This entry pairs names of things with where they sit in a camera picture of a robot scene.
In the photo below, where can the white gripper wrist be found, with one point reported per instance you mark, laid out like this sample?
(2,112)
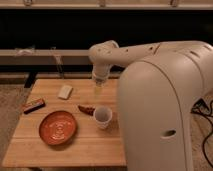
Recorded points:
(100,74)

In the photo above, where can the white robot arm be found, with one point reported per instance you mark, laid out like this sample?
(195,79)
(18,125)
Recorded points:
(156,91)

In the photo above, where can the white ceramic cup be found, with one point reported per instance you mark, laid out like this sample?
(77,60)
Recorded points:
(102,116)

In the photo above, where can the orange ceramic plate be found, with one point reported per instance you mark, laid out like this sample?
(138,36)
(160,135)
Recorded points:
(57,128)

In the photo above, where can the wooden table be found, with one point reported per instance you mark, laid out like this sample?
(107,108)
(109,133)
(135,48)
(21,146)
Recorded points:
(90,146)

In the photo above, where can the black table leg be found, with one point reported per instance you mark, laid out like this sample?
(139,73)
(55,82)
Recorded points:
(30,79)

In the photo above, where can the brown snack bar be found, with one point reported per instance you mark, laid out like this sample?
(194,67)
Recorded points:
(33,105)

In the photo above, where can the grey metal rail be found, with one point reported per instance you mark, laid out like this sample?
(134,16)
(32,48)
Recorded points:
(44,57)

